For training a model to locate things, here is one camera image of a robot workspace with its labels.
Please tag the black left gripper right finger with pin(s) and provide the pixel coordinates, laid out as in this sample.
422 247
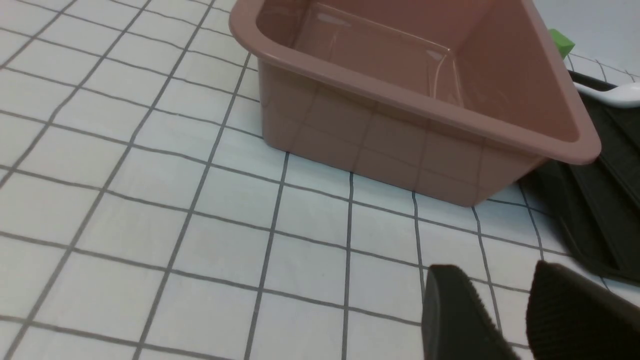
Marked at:
569 317

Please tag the white grid tablecloth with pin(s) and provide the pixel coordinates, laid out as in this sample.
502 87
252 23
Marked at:
143 217

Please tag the white ceramic spoon leftmost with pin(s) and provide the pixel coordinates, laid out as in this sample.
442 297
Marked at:
626 96

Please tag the green cube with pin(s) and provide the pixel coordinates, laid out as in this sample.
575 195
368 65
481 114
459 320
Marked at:
563 44

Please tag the pink plastic bin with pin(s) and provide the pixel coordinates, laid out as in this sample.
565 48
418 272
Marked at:
451 99

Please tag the black plastic tray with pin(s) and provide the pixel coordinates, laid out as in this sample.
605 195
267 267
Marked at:
597 204

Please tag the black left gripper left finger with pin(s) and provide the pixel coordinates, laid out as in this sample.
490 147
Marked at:
455 322

